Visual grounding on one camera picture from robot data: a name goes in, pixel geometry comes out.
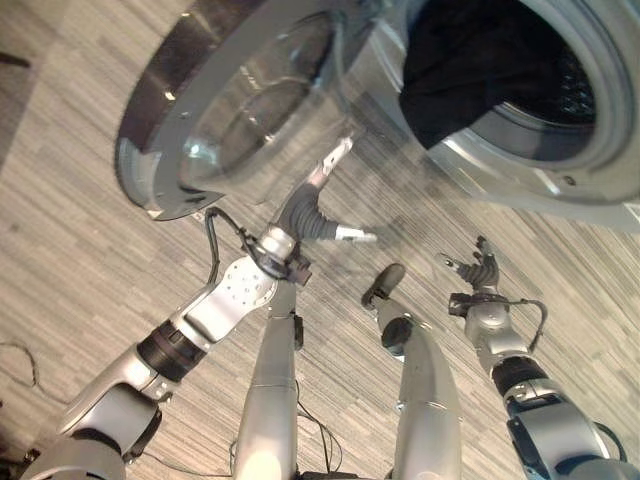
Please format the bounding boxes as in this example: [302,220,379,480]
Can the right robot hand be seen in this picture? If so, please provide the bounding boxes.
[438,235,503,297]

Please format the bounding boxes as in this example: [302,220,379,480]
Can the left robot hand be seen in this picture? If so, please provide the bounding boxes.
[277,135,378,246]

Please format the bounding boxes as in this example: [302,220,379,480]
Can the round glass washer door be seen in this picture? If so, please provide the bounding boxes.
[113,0,396,222]

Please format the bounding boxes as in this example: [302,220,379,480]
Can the dark laundry clothes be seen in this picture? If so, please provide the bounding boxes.
[399,0,599,151]

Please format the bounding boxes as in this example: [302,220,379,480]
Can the right silver robot leg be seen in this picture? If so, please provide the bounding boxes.
[360,262,464,480]

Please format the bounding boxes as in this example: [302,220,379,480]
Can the silver robot leg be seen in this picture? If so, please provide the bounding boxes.
[230,279,306,480]
[360,262,464,480]

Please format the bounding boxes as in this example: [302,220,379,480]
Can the silver front-load washing machine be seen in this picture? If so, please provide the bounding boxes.
[344,0,640,235]

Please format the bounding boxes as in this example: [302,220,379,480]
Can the left silver robot leg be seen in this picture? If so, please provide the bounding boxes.
[230,279,306,480]

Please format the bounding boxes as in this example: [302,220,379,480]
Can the black cable under legs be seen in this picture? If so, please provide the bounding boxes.
[227,379,346,479]

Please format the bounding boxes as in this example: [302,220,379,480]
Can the thin black floor cable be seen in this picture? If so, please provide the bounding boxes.
[0,340,71,406]

